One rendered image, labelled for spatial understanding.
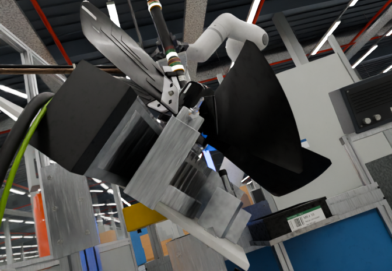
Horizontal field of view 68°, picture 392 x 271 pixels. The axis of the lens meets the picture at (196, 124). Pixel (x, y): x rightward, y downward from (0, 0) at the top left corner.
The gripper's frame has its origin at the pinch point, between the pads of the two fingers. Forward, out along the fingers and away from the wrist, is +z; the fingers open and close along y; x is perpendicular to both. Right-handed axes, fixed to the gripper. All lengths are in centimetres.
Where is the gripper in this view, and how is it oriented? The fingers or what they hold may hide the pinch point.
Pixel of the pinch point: (166, 42)
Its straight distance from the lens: 97.8
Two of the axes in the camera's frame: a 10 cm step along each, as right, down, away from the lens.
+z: -1.1, -3.0, -9.5
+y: -9.4, 3.3, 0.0
